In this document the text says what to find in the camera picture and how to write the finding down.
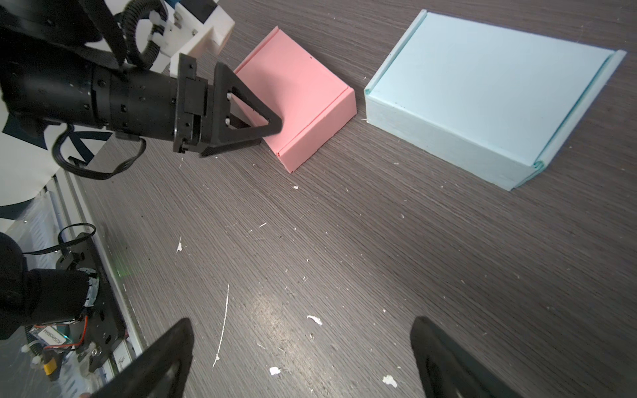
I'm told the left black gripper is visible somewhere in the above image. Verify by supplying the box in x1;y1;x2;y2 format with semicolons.
173;54;283;158

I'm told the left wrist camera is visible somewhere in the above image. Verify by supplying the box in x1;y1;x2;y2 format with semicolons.
149;1;235;77

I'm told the black corrugated cable left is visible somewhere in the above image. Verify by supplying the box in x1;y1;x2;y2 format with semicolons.
120;0;170;71

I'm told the light blue paper box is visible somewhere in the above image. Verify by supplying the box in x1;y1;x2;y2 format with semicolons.
364;11;625;191

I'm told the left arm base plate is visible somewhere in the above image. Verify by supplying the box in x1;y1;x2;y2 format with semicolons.
56;238;126;372

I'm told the pink paper box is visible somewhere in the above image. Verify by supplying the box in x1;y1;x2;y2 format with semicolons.
235;27;358;172

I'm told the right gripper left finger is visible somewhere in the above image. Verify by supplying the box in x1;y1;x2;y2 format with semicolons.
92;318;194;397

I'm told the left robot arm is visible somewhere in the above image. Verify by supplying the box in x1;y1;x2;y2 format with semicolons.
1;1;282;157

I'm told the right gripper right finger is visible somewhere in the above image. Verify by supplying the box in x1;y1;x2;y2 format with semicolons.
410;316;519;398

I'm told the green circuit board left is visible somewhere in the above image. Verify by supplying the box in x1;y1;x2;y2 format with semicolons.
19;325;96;381

